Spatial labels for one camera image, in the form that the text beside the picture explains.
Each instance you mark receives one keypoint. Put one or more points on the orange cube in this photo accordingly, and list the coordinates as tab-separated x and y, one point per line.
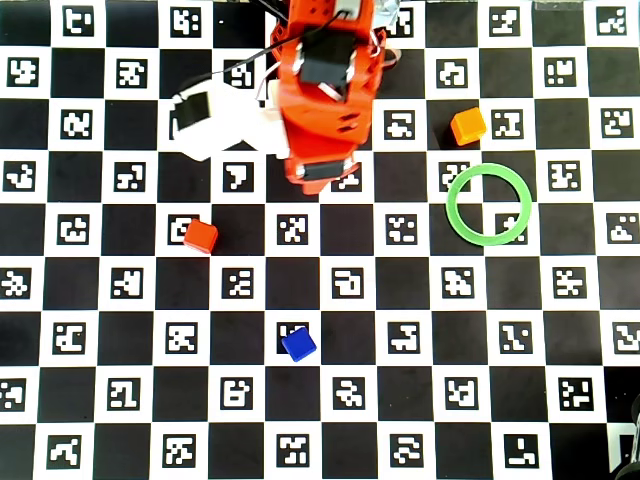
468	126

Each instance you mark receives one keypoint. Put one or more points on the red robot base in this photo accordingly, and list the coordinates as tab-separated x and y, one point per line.
276	37

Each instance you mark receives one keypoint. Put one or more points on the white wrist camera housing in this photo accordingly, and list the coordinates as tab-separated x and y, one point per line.
235	125

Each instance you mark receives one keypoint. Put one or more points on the red cube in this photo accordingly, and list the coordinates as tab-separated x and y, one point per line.
201	236

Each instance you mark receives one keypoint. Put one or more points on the blue cube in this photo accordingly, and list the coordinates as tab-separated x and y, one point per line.
298	344

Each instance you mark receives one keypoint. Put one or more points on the black white marker mat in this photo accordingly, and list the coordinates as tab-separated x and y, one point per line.
350	300

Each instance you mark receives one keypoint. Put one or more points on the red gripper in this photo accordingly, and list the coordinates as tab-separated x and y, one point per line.
322	171

